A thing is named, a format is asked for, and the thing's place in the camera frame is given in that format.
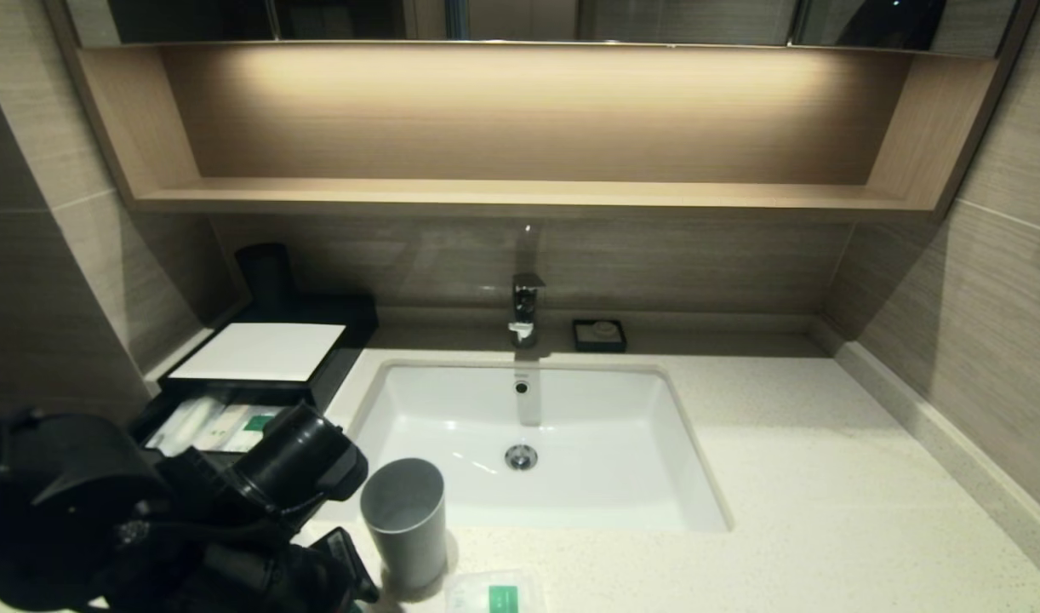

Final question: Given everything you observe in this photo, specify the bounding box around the packet with green square label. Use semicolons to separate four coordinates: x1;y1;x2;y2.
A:
446;569;548;613

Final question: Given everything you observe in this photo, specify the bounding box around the black amenity box housing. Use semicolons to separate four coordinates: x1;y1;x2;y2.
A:
158;294;380;420

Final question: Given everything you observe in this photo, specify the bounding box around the comb packet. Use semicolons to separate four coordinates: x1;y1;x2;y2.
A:
205;405;254;453

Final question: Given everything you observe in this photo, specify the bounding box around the wooden wall shelf niche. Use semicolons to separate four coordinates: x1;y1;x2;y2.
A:
48;41;1036;222

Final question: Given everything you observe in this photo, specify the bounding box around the black soap dish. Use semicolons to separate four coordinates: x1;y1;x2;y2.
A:
572;320;628;354

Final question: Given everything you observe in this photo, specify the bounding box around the grey plastic cup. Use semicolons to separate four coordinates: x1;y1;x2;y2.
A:
360;458;449;590

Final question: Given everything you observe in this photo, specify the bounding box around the white sink basin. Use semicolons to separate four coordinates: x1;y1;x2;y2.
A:
316;360;734;535

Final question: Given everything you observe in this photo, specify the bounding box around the chrome faucet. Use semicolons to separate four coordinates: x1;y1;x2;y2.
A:
509;273;547;350

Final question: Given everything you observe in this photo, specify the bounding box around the clear toothbrush packet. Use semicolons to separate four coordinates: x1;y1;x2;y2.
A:
147;396;230;456

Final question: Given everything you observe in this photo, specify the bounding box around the black cylindrical cup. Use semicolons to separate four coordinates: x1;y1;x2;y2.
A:
235;243;298;312

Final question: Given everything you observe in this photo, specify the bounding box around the mirror cabinet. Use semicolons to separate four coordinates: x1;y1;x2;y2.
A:
67;0;1019;59

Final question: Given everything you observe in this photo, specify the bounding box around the white board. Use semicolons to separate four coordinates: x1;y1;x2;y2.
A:
171;324;348;382

